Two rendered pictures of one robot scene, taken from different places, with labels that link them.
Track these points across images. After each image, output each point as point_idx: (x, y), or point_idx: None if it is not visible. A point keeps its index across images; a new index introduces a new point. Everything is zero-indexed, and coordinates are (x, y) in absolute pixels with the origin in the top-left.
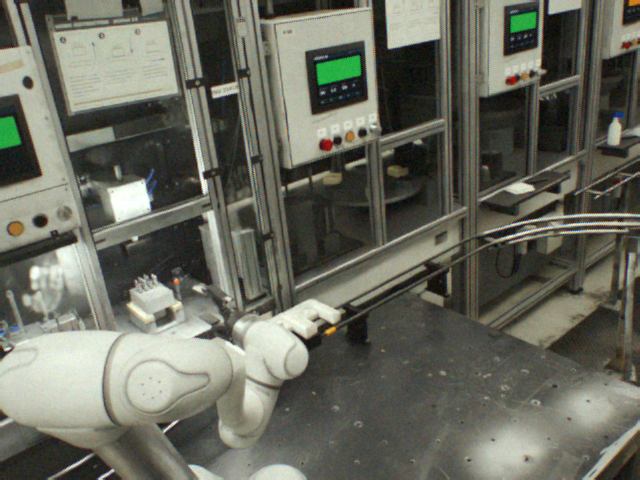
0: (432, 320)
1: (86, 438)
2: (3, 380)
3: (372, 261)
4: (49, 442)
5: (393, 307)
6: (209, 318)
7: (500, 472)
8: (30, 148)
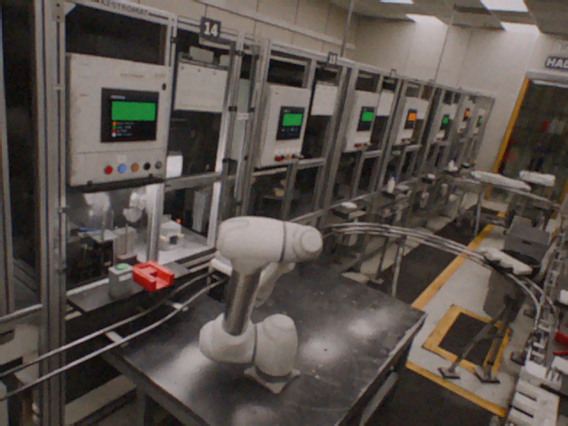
0: (309, 267)
1: (257, 267)
2: (231, 232)
3: None
4: (126, 299)
5: None
6: None
7: (362, 337)
8: (155, 123)
